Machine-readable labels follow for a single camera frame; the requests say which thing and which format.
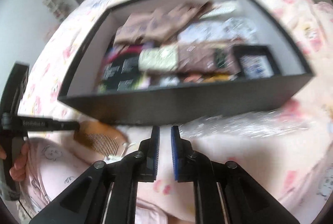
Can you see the white wire shelf rack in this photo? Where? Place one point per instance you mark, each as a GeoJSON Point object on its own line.
{"type": "Point", "coordinates": [60, 9]}

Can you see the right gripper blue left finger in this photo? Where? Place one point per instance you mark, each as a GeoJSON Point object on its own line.
{"type": "Point", "coordinates": [148, 167]}

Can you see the red orange snack packet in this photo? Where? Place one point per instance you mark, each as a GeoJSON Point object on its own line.
{"type": "Point", "coordinates": [207, 78]}

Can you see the pink cartoon print blanket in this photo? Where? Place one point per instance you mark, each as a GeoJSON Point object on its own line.
{"type": "Point", "coordinates": [288, 151]}

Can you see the black cardboard storage box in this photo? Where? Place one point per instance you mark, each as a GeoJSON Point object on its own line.
{"type": "Point", "coordinates": [168, 100]}

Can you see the person's left hand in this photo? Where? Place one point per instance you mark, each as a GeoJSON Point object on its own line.
{"type": "Point", "coordinates": [17, 171]}

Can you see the beige patterned cloth garment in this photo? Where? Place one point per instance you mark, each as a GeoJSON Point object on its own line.
{"type": "Point", "coordinates": [159, 26]}

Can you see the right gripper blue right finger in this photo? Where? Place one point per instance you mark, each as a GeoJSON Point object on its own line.
{"type": "Point", "coordinates": [183, 156]}

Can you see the pink cartoon pyjama trousers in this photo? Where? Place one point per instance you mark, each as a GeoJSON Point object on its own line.
{"type": "Point", "coordinates": [82, 193]}

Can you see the small black framed box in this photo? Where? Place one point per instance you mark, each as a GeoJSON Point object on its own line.
{"type": "Point", "coordinates": [255, 61]}

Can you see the brown wooden comb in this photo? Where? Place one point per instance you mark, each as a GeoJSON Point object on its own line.
{"type": "Point", "coordinates": [101, 138]}

